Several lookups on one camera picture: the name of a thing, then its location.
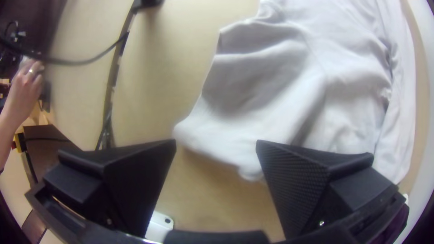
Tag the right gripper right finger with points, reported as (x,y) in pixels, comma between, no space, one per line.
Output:
(298,183)

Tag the grey t-shirt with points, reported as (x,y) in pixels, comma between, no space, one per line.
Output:
(305,84)

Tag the person's forearm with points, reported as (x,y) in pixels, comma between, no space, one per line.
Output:
(5,139)

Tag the yellow button box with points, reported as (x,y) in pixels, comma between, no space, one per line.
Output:
(20,141)

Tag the black camera pole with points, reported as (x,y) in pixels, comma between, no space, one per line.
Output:
(113,78)

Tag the person's hand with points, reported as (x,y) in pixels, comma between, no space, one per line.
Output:
(25,93)

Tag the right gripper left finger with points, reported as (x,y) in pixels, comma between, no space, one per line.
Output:
(135,183)

